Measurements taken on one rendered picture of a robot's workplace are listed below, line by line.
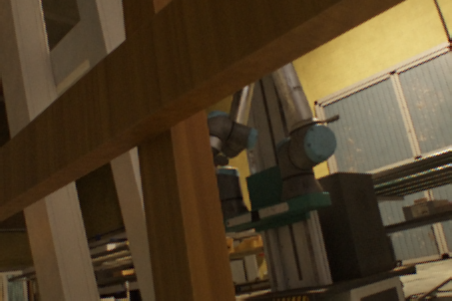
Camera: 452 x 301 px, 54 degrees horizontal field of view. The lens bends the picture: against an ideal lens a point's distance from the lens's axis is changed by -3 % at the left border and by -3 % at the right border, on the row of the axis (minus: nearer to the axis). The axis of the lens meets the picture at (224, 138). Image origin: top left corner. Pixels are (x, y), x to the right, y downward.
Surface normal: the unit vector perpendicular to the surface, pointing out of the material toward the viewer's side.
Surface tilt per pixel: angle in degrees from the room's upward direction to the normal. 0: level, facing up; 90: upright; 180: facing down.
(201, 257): 90
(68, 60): 98
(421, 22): 90
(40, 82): 90
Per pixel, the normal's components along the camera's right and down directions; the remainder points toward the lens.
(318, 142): 0.33, -0.25
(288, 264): -0.73, -0.08
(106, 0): 0.69, -0.32
